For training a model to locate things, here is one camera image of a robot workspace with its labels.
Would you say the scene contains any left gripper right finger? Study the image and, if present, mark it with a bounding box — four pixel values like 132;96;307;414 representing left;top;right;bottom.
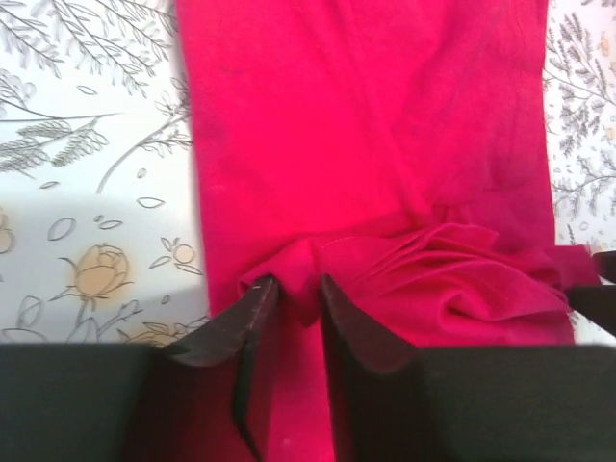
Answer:
321;276;615;461

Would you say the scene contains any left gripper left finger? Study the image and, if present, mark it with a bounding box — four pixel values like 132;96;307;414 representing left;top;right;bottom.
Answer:
1;277;279;461

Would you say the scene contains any floral patterned table mat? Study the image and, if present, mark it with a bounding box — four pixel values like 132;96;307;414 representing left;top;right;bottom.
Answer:
1;1;615;346

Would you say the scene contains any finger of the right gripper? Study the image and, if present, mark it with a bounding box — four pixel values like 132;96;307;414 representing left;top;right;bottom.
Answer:
567;285;616;336
592;250;616;282

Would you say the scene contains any red t-shirt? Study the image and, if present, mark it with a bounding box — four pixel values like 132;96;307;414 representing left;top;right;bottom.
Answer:
172;0;601;462

